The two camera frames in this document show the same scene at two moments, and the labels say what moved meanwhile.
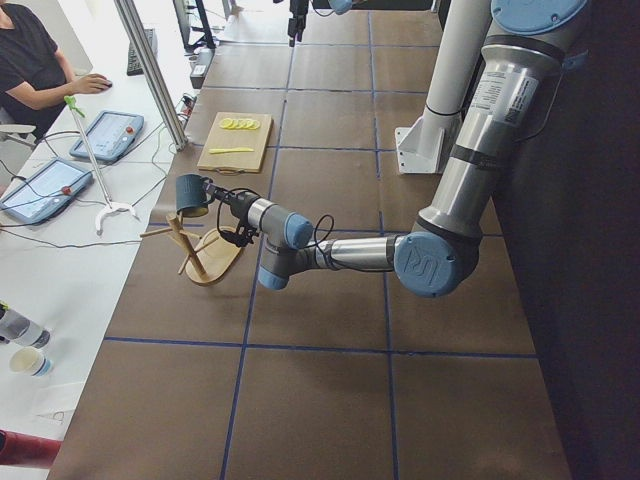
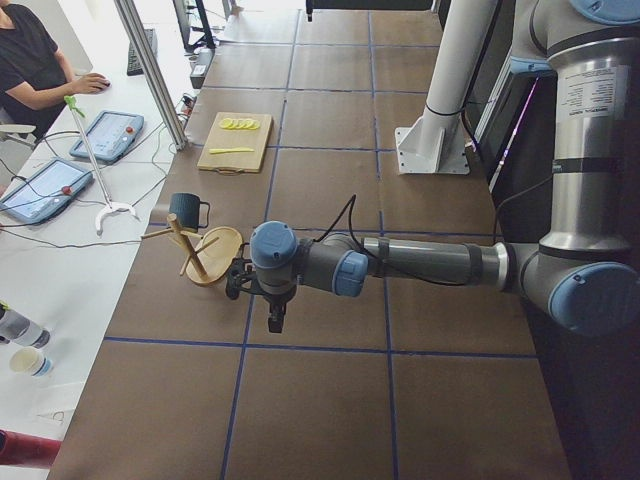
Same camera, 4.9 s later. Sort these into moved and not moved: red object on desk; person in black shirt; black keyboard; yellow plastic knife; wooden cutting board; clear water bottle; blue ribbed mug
Moved: blue ribbed mug
Not moved: wooden cutting board; yellow plastic knife; clear water bottle; person in black shirt; black keyboard; red object on desk
